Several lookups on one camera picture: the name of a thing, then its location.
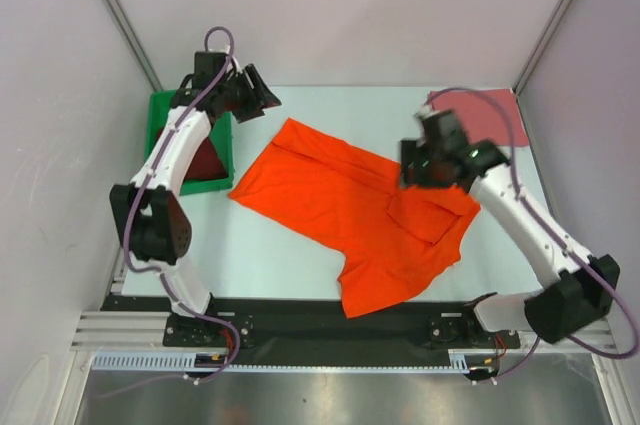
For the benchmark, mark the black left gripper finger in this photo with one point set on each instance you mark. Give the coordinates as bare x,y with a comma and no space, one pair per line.
248,110
262,96

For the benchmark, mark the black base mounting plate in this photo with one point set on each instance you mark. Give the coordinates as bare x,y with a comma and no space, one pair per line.
375,352

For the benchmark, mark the orange t-shirt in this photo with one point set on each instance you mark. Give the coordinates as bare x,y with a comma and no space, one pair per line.
395,241

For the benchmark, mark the dark red t-shirt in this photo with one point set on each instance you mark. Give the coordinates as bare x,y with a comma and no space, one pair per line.
206,164

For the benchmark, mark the green plastic bin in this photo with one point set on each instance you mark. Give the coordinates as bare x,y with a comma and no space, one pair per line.
220,135

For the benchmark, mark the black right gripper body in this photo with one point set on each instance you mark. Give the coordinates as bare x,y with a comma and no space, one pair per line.
417,165

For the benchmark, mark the folded pink t-shirt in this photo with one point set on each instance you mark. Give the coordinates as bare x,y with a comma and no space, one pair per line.
481,120

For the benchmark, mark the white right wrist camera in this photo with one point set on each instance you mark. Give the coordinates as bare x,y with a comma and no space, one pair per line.
426,113

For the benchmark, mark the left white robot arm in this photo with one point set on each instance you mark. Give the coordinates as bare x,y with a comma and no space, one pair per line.
154,231

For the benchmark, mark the aluminium frame rail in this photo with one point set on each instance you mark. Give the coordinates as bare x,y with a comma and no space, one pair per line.
435,330

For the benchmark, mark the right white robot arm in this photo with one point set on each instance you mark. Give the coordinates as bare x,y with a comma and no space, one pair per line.
575,286

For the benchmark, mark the white slotted cable duct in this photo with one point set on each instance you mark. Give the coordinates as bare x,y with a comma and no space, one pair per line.
208,362

